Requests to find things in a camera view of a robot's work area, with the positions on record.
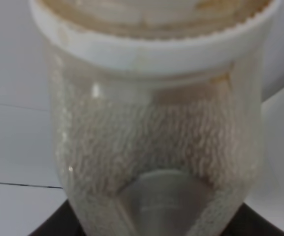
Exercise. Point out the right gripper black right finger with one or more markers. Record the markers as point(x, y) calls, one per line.
point(247, 222)

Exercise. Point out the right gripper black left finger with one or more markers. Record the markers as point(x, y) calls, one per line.
point(62, 222)

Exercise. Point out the clear plastic drink bottle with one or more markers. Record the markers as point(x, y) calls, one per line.
point(156, 108)

